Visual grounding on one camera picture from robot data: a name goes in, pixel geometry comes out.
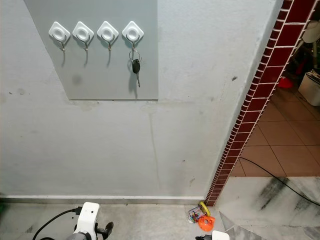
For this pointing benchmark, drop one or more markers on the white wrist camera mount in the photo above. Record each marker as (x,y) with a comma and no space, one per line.
(221,235)
(88,215)

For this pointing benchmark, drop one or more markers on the black head car key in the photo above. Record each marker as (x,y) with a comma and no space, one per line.
(136,66)

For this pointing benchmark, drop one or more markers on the grey wall board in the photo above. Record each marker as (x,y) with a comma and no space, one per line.
(95,75)

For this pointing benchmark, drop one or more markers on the red brick tiled pillar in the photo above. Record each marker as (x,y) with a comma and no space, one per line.
(265,85)

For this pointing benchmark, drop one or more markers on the white diamond wall hook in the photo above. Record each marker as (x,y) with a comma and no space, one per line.
(133,32)
(83,32)
(107,32)
(59,32)

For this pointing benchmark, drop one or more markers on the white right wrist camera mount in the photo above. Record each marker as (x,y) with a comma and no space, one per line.
(221,235)

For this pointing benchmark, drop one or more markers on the white storage box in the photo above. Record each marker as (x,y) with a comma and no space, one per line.
(310,90)

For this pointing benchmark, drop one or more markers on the red plastic item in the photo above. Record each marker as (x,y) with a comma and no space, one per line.
(285,83)

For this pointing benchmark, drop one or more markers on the white round lampshade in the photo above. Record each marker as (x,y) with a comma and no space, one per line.
(312,32)

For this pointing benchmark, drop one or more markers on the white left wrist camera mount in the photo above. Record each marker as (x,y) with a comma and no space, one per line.
(88,215)

